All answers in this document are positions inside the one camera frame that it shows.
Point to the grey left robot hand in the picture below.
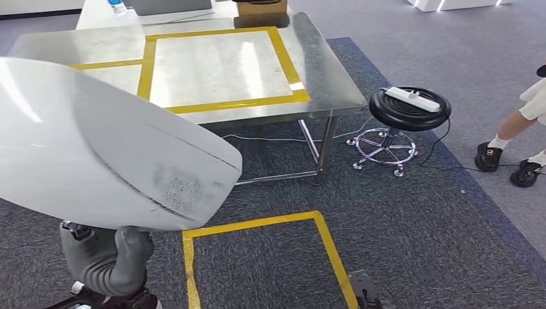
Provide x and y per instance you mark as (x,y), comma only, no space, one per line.
(98,260)

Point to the white plastic body part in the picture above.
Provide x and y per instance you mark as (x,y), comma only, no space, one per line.
(85,149)

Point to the yellow tape on workbench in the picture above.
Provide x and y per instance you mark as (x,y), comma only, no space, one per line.
(147,72)

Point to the steel workbench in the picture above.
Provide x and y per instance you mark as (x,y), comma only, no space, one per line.
(328,76)

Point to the yellow square floor tape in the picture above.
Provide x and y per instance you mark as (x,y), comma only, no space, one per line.
(337,264)

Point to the clear water bottle blue label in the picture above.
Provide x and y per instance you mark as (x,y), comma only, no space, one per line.
(117,6)

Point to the grey laptop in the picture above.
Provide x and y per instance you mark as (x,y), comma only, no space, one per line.
(170,6)

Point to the brown cardboard box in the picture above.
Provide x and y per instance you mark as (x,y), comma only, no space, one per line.
(260,9)

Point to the black round stool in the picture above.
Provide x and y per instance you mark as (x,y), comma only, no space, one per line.
(405,117)

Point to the white power strip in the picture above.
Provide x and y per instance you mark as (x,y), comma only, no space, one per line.
(411,99)

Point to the person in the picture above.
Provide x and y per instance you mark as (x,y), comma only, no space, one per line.
(488,158)

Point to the white lit platform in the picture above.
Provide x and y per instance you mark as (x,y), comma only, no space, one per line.
(460,4)

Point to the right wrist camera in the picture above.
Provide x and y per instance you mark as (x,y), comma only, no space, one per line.
(364,292)

